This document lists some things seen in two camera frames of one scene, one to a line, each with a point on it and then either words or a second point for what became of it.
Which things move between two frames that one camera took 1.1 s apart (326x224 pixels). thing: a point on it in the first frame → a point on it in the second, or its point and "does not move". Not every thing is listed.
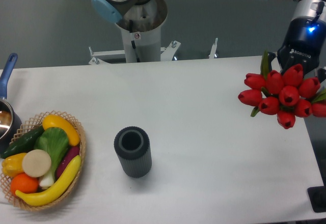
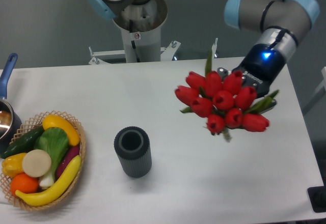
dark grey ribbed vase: (132, 145) does not move
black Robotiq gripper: (305, 43) → (261, 65)
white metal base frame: (166, 53) does not move
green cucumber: (25, 143) does not move
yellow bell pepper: (12, 165) does not move
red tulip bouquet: (288, 95) → (222, 102)
